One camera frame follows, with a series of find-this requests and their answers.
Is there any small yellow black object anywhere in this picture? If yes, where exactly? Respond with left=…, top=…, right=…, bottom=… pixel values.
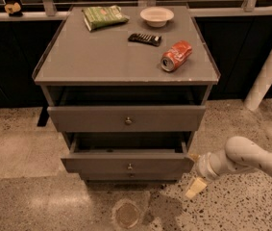
left=4, top=1, right=23, bottom=16

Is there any grey drawer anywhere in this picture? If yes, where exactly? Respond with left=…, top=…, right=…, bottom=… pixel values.
left=62, top=142, right=193, bottom=175
left=48, top=105, right=206, bottom=132
left=80, top=173, right=183, bottom=181

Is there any grey drawer cabinet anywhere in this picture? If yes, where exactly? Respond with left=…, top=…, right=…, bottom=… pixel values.
left=32, top=5, right=221, bottom=152

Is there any white bowl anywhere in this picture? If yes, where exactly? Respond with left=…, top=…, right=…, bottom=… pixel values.
left=140, top=7, right=174, bottom=28

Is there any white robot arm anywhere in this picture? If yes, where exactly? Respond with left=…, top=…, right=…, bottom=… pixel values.
left=185, top=136, right=272, bottom=199

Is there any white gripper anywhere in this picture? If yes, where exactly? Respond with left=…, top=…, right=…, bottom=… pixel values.
left=185, top=152, right=218, bottom=199

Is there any black snack bar wrapper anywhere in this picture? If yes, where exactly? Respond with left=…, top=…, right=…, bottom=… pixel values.
left=128, top=34, right=161, bottom=47

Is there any red soda can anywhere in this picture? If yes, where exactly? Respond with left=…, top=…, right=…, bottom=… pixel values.
left=161, top=40, right=192, bottom=72

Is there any white diagonal pipe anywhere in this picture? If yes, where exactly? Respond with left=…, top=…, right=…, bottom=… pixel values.
left=244, top=50, right=272, bottom=111

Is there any green chip bag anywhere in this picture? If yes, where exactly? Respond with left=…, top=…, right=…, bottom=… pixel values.
left=82, top=5, right=129, bottom=32

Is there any metal window railing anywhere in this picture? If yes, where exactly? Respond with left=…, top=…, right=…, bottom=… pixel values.
left=0, top=0, right=272, bottom=23

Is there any grey top drawer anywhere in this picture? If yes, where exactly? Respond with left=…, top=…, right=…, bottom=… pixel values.
left=48, top=105, right=206, bottom=132

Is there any grey bottom drawer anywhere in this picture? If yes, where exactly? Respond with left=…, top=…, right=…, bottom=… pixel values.
left=80, top=173, right=183, bottom=181

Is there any round floor drain cover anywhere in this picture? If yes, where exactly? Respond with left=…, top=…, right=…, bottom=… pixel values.
left=111, top=199, right=141, bottom=229

